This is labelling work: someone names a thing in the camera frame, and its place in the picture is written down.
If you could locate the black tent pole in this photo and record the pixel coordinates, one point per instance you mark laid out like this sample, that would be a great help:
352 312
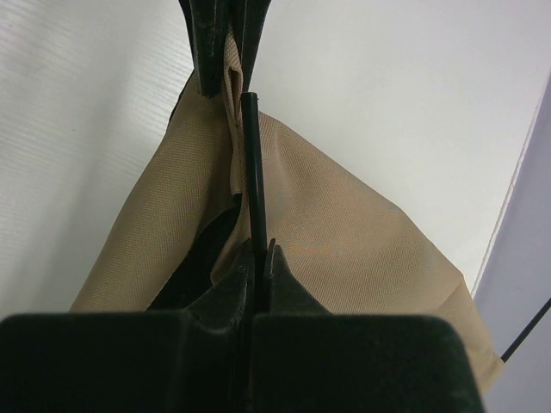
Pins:
534 321
255 189

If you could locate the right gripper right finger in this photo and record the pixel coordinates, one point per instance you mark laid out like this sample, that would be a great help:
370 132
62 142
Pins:
308 360

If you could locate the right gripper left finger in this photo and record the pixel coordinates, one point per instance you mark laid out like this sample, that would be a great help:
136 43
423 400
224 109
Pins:
189 358

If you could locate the beige black pet tent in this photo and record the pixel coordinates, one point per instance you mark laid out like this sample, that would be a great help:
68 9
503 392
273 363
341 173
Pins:
352 249

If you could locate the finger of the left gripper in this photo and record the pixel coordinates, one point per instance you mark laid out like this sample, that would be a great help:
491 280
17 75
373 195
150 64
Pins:
249 18
207 24

